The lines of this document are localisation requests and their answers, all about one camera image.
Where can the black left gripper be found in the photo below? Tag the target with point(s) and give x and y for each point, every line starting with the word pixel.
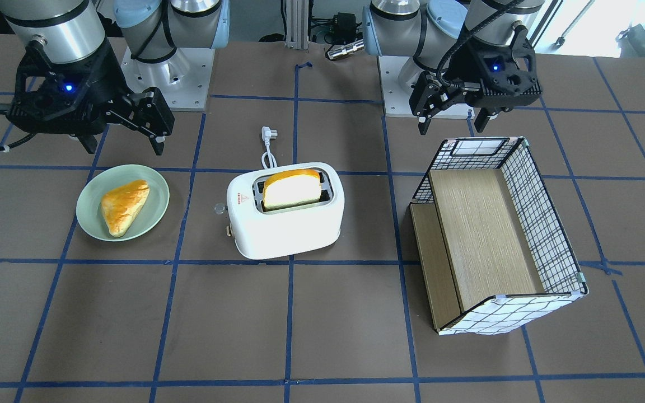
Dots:
pixel 464 71

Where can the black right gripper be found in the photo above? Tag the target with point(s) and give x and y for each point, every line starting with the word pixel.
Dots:
pixel 105 84

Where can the white toaster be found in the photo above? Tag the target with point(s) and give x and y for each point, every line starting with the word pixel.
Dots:
pixel 262 234

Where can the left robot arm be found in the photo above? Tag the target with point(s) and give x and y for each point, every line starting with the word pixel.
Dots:
pixel 433 31

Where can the toast slice in toaster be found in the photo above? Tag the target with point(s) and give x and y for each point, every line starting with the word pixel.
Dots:
pixel 291 188

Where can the light green plate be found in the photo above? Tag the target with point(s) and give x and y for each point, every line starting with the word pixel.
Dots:
pixel 88 210

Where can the triangular golden bread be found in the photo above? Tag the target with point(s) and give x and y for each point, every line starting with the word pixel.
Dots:
pixel 122 205

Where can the silver metal cylinder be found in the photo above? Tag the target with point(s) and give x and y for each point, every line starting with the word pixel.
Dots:
pixel 337 52

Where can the black power adapter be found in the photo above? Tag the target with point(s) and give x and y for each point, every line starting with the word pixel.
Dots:
pixel 344 27

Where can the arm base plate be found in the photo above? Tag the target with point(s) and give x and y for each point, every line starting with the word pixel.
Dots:
pixel 397 75
pixel 183 80

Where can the checkered wire basket with wood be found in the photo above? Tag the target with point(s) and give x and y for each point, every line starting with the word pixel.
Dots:
pixel 493 251

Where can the aluminium frame post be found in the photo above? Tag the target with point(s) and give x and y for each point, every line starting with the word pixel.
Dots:
pixel 296 16

